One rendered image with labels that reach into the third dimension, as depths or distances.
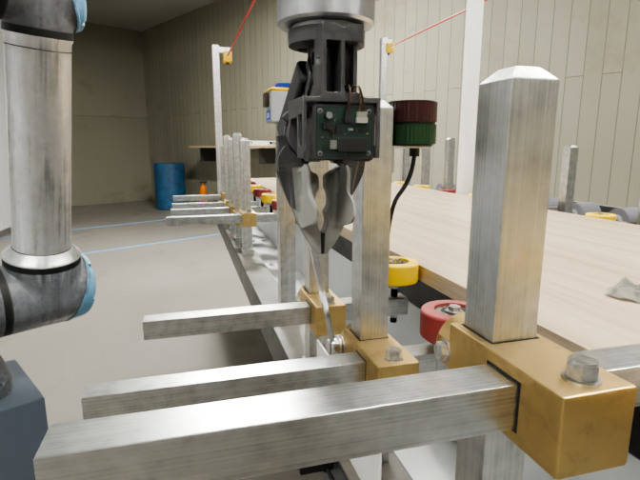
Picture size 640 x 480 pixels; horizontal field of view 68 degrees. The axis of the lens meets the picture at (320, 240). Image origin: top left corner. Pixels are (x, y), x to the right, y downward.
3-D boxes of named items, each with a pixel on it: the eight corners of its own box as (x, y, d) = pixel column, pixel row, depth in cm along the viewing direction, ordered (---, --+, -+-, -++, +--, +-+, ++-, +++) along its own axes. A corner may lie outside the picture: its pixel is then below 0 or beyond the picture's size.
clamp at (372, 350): (376, 410, 52) (377, 367, 51) (338, 358, 64) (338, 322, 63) (423, 403, 53) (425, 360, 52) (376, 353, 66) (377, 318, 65)
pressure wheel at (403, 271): (409, 332, 79) (411, 266, 77) (364, 325, 83) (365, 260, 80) (421, 317, 86) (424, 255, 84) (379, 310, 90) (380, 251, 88)
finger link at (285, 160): (278, 209, 47) (277, 117, 45) (275, 207, 49) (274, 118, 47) (324, 207, 48) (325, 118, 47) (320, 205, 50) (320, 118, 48)
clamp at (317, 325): (312, 338, 75) (312, 308, 74) (293, 310, 88) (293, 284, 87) (350, 333, 77) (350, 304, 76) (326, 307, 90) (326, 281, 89)
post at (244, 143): (244, 268, 180) (239, 137, 171) (242, 265, 183) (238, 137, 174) (252, 267, 181) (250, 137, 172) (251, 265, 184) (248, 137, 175)
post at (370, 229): (357, 485, 61) (364, 98, 52) (349, 468, 65) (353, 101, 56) (383, 480, 62) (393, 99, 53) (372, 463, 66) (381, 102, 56)
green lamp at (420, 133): (397, 144, 53) (398, 123, 52) (376, 144, 59) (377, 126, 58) (446, 144, 55) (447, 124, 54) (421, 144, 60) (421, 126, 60)
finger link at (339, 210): (335, 264, 45) (335, 165, 43) (318, 250, 51) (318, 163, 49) (366, 261, 46) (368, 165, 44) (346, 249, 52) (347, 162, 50)
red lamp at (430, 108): (398, 120, 52) (398, 100, 52) (377, 123, 58) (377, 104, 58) (447, 121, 54) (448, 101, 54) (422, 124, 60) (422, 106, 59)
